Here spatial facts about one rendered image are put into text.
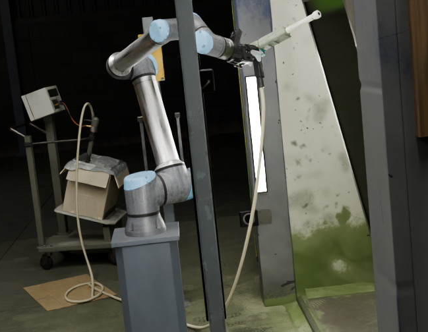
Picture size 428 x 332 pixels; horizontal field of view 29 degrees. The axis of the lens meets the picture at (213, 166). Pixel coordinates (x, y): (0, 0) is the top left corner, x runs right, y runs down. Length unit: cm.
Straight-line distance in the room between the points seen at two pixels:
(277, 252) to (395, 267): 297
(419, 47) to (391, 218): 32
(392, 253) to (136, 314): 230
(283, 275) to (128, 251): 118
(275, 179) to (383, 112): 294
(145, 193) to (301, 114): 113
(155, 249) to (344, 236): 130
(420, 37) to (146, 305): 247
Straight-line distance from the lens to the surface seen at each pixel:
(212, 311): 258
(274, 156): 446
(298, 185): 450
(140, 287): 375
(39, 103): 605
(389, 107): 156
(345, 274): 466
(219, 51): 344
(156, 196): 374
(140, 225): 373
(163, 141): 385
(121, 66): 380
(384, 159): 158
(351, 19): 334
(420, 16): 155
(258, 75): 361
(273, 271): 458
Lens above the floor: 146
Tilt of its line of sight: 8 degrees down
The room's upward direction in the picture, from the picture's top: 6 degrees counter-clockwise
